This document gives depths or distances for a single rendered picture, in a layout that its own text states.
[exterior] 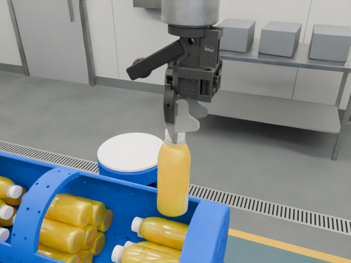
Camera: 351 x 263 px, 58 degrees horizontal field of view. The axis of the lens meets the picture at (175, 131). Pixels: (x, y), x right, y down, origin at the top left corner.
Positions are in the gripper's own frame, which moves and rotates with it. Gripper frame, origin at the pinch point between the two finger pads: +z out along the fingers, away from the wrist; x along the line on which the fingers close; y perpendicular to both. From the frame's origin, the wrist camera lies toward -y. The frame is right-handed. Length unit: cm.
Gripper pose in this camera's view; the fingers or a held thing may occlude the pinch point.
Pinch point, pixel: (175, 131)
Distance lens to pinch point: 61.2
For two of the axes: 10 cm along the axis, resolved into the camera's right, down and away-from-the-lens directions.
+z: -0.2, 8.7, 4.9
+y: 9.4, 1.8, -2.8
